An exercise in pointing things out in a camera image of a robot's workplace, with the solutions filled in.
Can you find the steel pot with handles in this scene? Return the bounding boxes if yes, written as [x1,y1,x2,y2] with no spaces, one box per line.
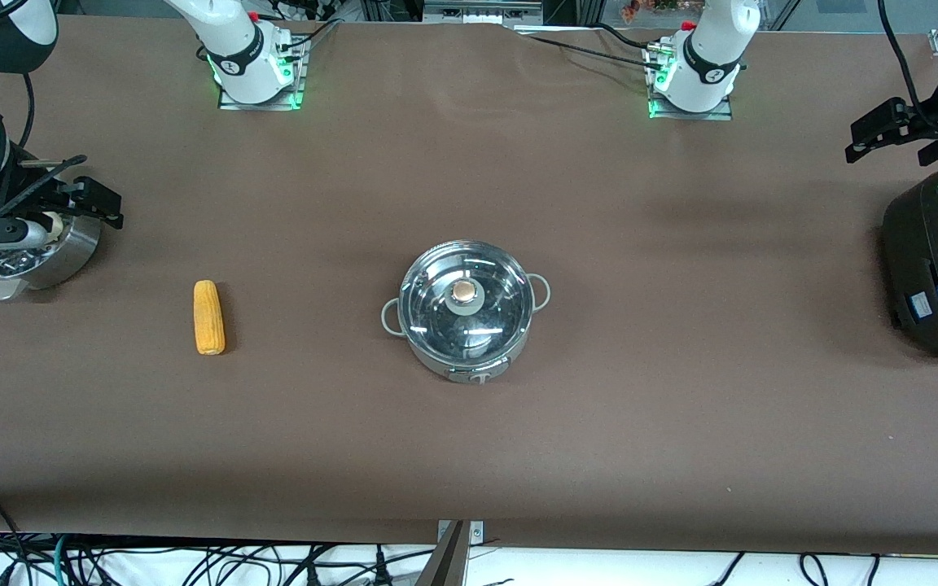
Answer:
[381,240,552,385]

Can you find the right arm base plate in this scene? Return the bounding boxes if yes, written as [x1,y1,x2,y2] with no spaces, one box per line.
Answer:
[218,37,308,111]

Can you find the steel steamer pot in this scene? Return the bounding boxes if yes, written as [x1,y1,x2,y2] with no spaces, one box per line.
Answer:
[0,208,103,302]

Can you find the black base cable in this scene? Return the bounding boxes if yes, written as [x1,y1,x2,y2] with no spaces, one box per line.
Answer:
[278,16,344,51]

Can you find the black table cable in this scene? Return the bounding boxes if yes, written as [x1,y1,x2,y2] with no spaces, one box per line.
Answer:
[595,23,657,54]
[518,33,664,71]

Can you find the dark slanted pole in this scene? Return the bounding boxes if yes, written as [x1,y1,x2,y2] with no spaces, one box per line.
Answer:
[416,521,470,586]

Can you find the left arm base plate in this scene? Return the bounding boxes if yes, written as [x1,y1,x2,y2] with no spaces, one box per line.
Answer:
[647,41,734,121]

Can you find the brown table cover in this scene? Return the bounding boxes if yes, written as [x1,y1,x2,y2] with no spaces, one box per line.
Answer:
[0,15,938,556]

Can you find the glass pot lid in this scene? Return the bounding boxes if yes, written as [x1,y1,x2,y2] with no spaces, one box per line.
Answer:
[398,240,535,363]

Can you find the silver table edge bracket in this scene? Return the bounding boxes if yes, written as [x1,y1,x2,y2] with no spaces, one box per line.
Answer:
[436,519,485,544]

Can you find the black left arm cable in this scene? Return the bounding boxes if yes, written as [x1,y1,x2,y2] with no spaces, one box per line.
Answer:
[879,0,938,123]

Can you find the grey device box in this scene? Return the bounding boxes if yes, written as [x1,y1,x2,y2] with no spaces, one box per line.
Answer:
[423,0,544,26]

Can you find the yellow corn cob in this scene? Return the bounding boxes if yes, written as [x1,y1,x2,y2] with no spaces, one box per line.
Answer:
[194,280,226,356]

